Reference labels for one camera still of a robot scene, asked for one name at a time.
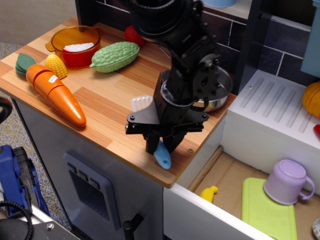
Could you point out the white dish rack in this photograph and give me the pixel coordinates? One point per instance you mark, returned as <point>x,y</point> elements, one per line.
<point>267,123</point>

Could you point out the purple plastic cup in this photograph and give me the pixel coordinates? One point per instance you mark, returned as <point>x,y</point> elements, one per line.
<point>287,182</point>

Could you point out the yellow toy corn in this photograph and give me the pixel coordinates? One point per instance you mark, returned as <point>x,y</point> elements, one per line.
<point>56,65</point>

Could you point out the orange toy pumpkin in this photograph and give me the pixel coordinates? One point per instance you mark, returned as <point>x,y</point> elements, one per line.
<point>311,99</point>

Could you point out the light blue bowl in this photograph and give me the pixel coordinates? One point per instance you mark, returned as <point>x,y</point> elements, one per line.
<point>219,3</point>

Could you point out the grey oven door panel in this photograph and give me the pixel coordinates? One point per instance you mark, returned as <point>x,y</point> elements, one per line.
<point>95,194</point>

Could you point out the teal cabinet side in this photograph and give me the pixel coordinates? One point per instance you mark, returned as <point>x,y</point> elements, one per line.
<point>311,61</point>

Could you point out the white spatula blue handle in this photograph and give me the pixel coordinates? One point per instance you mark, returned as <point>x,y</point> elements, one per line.
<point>161,153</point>

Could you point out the lime green cutting board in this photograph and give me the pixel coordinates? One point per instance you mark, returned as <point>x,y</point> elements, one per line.
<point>276,220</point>

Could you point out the orange transparent pot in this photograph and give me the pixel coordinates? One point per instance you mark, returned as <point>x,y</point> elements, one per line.
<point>78,34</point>

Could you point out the silver metal pan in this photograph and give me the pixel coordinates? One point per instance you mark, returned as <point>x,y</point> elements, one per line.
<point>222,85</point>

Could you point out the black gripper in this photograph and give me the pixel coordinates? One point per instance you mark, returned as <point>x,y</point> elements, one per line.
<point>164,118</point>

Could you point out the orange toy carrot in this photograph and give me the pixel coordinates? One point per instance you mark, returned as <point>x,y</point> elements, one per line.
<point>48,85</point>

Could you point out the green toy leaves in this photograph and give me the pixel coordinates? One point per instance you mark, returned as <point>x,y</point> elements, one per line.
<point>23,62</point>

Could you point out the blue black clamp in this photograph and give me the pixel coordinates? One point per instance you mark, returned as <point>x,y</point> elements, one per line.
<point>19,179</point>

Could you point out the white rice red bowl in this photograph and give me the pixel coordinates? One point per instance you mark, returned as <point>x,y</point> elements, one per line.
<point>78,56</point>

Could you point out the silver round object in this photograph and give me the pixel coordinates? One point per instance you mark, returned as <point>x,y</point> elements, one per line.
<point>316,229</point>

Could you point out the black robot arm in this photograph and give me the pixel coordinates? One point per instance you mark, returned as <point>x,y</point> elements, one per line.
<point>182,93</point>

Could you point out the red toy strawberry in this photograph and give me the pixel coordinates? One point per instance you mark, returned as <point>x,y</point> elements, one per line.
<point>132,36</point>

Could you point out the black oven door handle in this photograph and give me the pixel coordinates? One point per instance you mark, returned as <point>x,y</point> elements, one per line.
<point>130,226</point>

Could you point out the yellow toy piece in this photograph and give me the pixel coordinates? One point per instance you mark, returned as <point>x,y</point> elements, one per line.
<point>209,193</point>

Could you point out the red toy piece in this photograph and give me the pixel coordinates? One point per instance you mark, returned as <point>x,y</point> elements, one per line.
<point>316,129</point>

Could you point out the green toy bitter gourd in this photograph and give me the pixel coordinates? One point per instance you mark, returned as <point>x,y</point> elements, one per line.
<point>114,56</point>

